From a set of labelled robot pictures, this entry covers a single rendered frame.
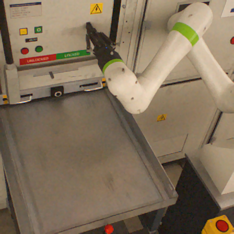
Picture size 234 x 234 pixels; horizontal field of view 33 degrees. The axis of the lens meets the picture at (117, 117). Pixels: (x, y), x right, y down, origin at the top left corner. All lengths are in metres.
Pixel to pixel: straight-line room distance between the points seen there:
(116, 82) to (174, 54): 0.29
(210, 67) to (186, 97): 0.51
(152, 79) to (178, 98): 0.76
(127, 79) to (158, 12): 0.49
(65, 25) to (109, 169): 0.63
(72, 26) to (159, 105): 0.77
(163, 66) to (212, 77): 0.35
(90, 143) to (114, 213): 0.36
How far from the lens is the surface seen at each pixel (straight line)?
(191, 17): 1.65
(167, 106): 2.30
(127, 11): 1.78
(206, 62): 1.85
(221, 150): 1.76
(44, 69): 1.78
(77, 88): 1.94
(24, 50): 1.73
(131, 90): 1.45
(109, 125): 1.84
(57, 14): 1.68
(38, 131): 1.80
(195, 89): 2.31
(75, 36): 1.77
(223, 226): 1.57
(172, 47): 1.60
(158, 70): 1.57
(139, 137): 1.79
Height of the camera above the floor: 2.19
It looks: 46 degrees down
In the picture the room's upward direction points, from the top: 10 degrees clockwise
